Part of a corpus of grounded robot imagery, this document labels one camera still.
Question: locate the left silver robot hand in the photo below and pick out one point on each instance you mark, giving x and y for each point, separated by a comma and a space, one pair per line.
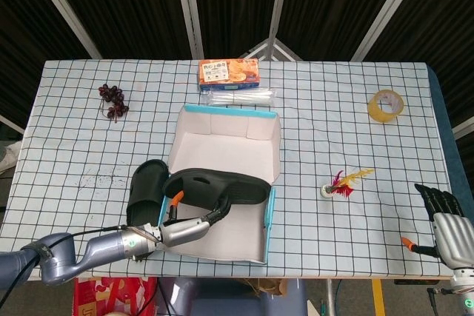
181, 231

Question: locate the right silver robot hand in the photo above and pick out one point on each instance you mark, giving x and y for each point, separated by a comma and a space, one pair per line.
453, 238

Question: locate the black slipper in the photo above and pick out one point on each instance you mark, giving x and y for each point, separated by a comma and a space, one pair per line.
237, 188
146, 186

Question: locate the light blue shoe box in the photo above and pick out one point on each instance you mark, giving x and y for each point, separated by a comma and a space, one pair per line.
229, 146

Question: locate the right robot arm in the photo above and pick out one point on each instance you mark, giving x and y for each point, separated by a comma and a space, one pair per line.
463, 290

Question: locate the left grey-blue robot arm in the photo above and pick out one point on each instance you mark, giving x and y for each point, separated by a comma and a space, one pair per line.
107, 249

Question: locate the red patterned bag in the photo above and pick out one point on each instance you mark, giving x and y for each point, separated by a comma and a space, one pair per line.
107, 295

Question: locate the orange cookie box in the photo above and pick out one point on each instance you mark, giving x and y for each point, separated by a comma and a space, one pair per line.
229, 73

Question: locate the grey-blue chair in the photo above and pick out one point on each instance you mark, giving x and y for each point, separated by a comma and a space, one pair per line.
229, 303

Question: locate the brown paper bag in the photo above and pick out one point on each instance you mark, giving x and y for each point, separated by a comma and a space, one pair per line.
268, 286

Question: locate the feather shuttlecock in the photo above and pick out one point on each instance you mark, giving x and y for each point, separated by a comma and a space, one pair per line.
342, 184

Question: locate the metal table leg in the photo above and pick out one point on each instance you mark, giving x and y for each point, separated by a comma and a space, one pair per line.
329, 297

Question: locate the dark red grape bunch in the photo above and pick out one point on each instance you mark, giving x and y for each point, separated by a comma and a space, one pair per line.
115, 103

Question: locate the clear plastic straw pack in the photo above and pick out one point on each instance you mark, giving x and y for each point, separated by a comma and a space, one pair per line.
240, 97

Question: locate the yellow tape roll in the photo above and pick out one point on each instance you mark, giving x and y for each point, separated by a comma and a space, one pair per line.
377, 113

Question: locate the blue checkered tablecloth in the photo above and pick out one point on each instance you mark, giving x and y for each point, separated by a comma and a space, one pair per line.
333, 138

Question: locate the white cloth bundle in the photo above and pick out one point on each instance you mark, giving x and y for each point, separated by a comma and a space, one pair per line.
9, 157

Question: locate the white triangular frame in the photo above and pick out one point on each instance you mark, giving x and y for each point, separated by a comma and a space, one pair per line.
283, 51

